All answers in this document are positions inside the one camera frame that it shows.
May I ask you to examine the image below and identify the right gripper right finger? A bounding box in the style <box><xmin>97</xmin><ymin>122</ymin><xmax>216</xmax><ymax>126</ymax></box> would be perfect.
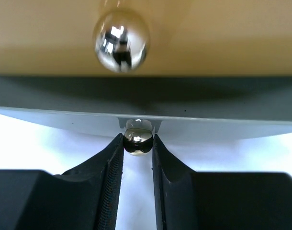
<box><xmin>152</xmin><ymin>135</ymin><xmax>292</xmax><ymax>230</ymax></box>

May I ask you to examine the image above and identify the pale bottom drawer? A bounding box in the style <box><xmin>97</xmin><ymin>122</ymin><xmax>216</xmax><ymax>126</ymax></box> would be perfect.
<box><xmin>0</xmin><ymin>107</ymin><xmax>292</xmax><ymax>146</ymax></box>

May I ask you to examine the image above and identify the yellow drawer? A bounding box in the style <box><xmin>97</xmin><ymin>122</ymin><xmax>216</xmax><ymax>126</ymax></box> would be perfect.
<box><xmin>0</xmin><ymin>0</ymin><xmax>292</xmax><ymax>77</ymax></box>

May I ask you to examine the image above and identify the cream round drawer cabinet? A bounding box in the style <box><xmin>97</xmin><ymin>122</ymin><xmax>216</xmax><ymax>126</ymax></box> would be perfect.
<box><xmin>0</xmin><ymin>76</ymin><xmax>292</xmax><ymax>121</ymax></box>

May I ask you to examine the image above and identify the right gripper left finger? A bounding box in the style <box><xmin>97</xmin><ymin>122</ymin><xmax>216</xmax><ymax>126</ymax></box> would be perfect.
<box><xmin>0</xmin><ymin>134</ymin><xmax>124</xmax><ymax>230</ymax></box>

